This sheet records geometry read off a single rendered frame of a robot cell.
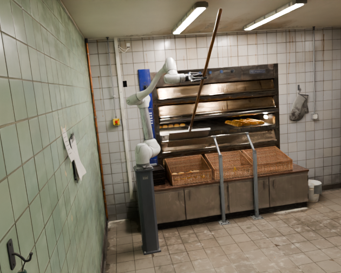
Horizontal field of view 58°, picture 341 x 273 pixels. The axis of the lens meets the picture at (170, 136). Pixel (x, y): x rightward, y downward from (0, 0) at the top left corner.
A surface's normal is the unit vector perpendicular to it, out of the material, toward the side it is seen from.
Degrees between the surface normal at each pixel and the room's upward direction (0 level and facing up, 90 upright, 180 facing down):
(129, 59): 90
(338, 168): 90
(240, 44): 90
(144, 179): 90
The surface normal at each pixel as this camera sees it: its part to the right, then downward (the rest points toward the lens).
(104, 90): 0.17, 0.14
